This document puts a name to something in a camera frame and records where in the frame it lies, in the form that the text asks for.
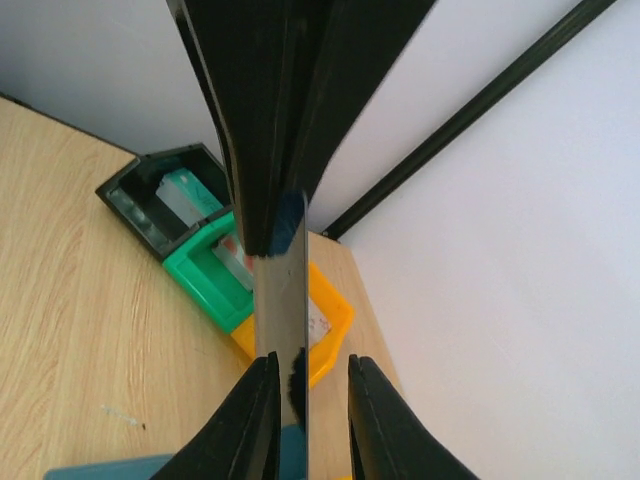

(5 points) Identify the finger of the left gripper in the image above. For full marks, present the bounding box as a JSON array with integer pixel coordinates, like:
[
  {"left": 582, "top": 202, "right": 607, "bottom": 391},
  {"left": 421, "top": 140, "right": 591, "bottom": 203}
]
[
  {"left": 168, "top": 1, "right": 293, "bottom": 257},
  {"left": 284, "top": 1, "right": 435, "bottom": 200}
]

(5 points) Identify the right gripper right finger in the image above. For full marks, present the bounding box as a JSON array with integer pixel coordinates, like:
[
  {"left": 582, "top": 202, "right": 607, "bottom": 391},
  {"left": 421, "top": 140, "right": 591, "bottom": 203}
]
[{"left": 348, "top": 354, "right": 477, "bottom": 479}]

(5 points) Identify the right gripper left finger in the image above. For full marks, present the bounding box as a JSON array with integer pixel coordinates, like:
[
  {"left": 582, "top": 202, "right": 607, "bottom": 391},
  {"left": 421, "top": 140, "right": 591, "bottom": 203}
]
[{"left": 153, "top": 352, "right": 281, "bottom": 479}]

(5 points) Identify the blue leather card holder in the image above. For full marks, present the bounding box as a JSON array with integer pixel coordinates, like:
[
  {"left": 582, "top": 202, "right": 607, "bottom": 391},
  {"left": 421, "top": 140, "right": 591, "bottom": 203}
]
[{"left": 43, "top": 425, "right": 307, "bottom": 480}]

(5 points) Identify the blue credit card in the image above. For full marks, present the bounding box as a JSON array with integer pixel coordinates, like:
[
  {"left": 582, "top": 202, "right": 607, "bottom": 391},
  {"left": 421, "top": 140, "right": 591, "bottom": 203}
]
[{"left": 254, "top": 192, "right": 308, "bottom": 479}]

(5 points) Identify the white card stack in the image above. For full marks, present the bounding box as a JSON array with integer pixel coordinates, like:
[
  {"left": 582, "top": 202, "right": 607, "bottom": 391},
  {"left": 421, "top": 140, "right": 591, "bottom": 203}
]
[{"left": 308, "top": 299, "right": 331, "bottom": 348}]

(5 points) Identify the teal card stack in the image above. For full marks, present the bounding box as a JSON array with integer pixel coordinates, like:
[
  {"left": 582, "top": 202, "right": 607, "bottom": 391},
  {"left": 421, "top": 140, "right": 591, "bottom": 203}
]
[{"left": 156, "top": 168, "right": 223, "bottom": 227}]

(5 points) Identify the red dotted card stack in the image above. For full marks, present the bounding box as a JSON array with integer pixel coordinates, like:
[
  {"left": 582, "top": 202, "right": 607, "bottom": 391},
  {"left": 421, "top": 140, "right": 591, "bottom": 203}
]
[{"left": 212, "top": 232, "right": 254, "bottom": 292}]

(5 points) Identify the yellow bin left group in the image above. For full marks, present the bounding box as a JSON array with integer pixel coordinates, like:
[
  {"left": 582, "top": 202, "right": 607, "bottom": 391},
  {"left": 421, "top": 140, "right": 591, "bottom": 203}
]
[{"left": 229, "top": 261, "right": 356, "bottom": 391}]

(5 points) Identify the green storage bin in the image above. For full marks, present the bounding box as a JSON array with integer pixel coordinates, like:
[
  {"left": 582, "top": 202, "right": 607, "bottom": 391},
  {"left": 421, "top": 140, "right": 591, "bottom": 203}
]
[{"left": 162, "top": 207, "right": 253, "bottom": 334}]

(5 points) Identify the black storage bin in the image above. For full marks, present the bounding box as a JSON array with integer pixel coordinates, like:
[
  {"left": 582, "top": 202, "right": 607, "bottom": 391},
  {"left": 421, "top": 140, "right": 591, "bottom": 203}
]
[{"left": 96, "top": 143, "right": 232, "bottom": 262}]

